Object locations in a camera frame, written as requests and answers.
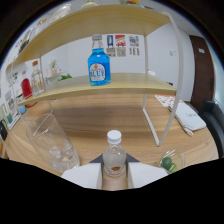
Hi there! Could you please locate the glass with lime pieces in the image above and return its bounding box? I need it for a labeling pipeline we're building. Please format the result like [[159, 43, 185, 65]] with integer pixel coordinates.
[[157, 149, 186, 175]]

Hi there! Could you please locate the clear bottle red label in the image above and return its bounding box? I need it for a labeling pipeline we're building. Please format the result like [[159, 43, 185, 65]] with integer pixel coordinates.
[[102, 129, 128, 178]]

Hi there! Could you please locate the clear glass with ice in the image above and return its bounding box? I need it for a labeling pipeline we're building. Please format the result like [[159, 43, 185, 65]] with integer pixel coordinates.
[[25, 112, 81, 174]]

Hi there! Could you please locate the white cloth bag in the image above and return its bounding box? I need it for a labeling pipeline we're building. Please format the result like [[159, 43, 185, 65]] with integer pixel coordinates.
[[168, 101, 208, 137]]

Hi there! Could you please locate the orange patterned mat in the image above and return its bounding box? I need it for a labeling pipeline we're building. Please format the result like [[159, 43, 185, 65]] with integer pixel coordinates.
[[154, 94, 184, 109]]

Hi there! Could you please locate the black chair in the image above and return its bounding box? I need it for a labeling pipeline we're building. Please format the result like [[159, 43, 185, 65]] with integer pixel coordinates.
[[199, 99, 224, 158]]

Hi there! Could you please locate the black pouch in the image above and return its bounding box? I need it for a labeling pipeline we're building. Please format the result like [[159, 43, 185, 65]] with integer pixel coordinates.
[[0, 119, 8, 141]]

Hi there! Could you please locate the green potted plant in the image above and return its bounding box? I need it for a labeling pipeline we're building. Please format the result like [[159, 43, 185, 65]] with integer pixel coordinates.
[[58, 73, 73, 82]]

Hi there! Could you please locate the blue liquid bottle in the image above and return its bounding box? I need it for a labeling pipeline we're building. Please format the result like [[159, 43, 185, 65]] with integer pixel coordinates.
[[87, 33, 112, 87]]

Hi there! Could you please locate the dark brown door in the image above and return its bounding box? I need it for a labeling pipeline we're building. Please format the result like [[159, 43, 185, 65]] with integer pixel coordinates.
[[189, 34, 215, 113]]

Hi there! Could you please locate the two-tier wooden shelf rack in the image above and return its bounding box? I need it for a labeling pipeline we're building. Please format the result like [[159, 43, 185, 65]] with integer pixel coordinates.
[[4, 3, 185, 148]]

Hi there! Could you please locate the glass jar with cork lid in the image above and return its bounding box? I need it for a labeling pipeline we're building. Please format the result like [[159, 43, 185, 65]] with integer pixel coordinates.
[[49, 3, 73, 23]]

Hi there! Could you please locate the blue wall poster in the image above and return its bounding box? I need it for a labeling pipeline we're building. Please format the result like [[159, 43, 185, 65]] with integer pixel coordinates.
[[106, 34, 117, 58]]

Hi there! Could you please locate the multicoloured wall poster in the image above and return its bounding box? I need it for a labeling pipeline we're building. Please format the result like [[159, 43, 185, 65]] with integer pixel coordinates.
[[128, 34, 141, 57]]

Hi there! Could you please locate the red wall poster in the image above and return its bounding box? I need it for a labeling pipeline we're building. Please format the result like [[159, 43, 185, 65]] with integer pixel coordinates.
[[114, 34, 127, 58]]

